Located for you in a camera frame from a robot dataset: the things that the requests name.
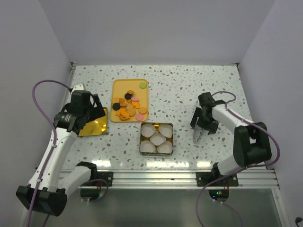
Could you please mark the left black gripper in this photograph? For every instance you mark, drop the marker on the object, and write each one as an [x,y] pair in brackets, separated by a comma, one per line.
[97,111]

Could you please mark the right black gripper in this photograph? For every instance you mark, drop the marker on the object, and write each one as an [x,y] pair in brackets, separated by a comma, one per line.
[211,127]

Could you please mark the metal serving tongs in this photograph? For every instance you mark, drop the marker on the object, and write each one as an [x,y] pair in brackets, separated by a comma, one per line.
[198,132]

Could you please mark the gold tin lid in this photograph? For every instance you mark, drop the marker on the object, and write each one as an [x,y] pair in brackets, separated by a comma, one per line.
[96,127]

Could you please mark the black sandwich cookie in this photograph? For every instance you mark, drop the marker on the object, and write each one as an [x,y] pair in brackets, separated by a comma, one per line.
[116,106]
[128,96]

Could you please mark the round tan biscuit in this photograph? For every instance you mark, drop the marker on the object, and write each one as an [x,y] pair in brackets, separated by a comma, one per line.
[143,110]
[131,110]

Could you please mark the pink round cookie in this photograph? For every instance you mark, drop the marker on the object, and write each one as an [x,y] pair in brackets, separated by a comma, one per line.
[139,117]
[135,99]

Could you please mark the orange fish cookie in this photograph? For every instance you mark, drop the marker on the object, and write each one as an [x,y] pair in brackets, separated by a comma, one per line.
[123,114]
[136,105]

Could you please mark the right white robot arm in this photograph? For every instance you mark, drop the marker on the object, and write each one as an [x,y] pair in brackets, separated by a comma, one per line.
[250,139]

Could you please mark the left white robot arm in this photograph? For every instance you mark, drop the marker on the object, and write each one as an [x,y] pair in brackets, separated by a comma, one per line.
[46,192]

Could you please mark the yellow plastic tray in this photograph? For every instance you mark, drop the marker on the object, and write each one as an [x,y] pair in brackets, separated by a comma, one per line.
[120,88]

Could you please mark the white paper cup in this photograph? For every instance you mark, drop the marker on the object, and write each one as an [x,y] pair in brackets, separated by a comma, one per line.
[147,147]
[147,130]
[165,148]
[157,139]
[166,130]

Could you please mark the square cookie tin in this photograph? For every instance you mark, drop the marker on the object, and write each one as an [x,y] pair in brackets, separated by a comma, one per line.
[156,154]

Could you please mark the green round cookie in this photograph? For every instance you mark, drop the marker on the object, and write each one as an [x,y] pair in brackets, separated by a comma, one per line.
[143,85]

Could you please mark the right black mounting bracket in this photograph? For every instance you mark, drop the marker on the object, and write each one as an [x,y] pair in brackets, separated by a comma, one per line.
[206,178]

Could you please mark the black mounting bracket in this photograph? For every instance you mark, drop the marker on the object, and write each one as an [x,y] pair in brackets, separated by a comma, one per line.
[206,178]
[104,177]

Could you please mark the left black mounting bracket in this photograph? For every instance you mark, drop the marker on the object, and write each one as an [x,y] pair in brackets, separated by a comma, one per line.
[104,177]

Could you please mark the aluminium frame rail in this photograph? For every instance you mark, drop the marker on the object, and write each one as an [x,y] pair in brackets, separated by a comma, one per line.
[187,179]

